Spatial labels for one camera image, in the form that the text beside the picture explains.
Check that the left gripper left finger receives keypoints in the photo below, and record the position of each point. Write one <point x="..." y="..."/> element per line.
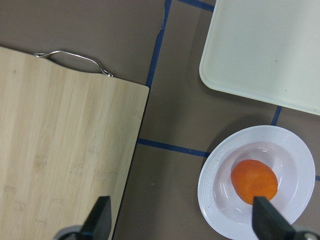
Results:
<point x="98" y="224"/>

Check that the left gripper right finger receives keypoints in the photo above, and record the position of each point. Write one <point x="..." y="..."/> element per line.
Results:
<point x="268" y="223"/>

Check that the orange fruit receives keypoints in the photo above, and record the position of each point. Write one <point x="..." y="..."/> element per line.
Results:
<point x="251" y="178"/>

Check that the cream bear tray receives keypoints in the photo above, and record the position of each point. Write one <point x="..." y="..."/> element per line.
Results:
<point x="265" y="50"/>

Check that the white round plate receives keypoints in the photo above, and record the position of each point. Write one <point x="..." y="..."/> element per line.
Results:
<point x="280" y="149"/>

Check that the wooden cutting board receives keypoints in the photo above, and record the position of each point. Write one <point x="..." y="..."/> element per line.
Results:
<point x="66" y="138"/>

